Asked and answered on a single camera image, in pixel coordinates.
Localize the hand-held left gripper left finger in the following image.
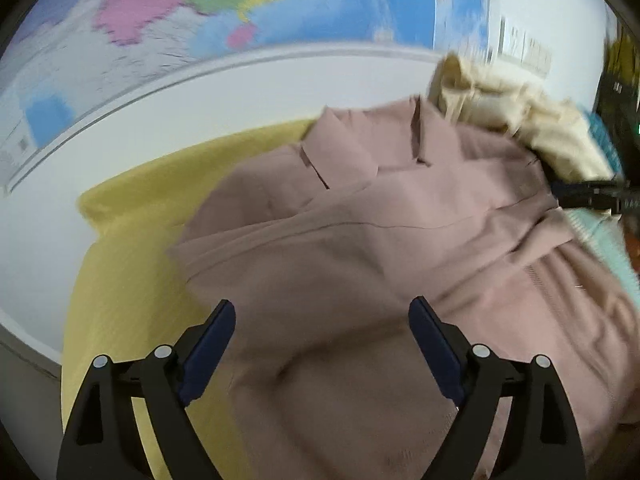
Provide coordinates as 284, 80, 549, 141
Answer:
56, 300, 236, 480

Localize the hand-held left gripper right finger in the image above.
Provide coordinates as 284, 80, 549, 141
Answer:
408, 296, 587, 480

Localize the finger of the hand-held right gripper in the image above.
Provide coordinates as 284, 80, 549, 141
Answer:
551, 179, 640, 217

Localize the pink jacket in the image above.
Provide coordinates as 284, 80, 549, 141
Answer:
167, 95, 640, 480

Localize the mint green checked cloth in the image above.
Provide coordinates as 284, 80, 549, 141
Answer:
564, 209, 640, 288

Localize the blue plastic basket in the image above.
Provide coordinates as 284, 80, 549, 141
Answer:
584, 110, 623, 173

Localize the cream jacket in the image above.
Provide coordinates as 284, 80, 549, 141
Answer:
427, 52, 619, 185

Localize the yellow beige patterned quilt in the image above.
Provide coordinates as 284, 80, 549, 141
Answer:
60, 230, 256, 480

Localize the black handbag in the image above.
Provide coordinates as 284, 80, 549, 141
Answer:
597, 72, 640, 135

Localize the yellow hanging garment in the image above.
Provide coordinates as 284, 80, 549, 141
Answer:
605, 25, 640, 81

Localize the colourful wall map poster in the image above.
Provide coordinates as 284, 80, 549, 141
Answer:
0, 0, 493, 197

